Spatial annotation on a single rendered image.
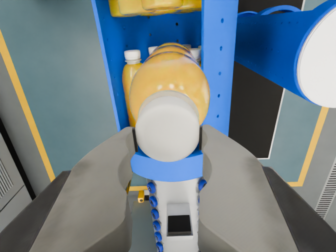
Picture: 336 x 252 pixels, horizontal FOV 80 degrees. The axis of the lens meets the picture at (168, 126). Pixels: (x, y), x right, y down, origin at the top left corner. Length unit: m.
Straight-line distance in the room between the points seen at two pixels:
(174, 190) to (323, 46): 0.69
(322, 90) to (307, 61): 0.10
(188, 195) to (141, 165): 0.50
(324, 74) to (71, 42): 1.52
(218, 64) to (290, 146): 1.84
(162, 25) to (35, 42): 1.35
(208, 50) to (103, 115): 1.51
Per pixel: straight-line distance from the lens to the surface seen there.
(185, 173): 0.44
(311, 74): 0.66
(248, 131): 1.73
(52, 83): 1.86
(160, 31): 0.61
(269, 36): 0.80
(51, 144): 2.14
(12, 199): 2.34
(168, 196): 0.92
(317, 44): 0.65
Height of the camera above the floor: 1.57
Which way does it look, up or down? 63 degrees down
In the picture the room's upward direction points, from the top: 180 degrees counter-clockwise
